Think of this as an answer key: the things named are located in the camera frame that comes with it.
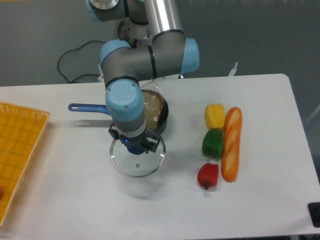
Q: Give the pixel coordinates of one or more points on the black corner device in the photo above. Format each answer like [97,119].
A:
[314,211]

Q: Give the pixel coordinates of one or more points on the yellow wicker basket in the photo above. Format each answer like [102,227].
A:
[21,129]

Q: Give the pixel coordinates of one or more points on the white table bracket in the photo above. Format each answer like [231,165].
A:
[233,70]

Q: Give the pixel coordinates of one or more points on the yellow bell pepper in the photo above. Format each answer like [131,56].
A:
[214,115]

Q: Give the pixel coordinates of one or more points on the green bell pepper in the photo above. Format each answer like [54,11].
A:
[213,143]

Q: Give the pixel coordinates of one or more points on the glass pot lid blue knob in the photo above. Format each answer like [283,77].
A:
[133,161]

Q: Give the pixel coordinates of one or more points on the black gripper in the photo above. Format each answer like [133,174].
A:
[149,143]

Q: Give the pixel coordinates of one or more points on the red bell pepper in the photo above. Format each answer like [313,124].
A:
[207,176]

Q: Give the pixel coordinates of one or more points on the dark pot with blue handle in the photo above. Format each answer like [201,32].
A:
[99,108]

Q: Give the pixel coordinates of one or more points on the orange baguette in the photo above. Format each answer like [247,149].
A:
[231,144]

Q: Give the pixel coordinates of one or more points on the bagged bread slice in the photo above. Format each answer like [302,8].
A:
[153,104]

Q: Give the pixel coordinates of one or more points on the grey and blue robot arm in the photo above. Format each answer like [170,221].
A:
[124,99]

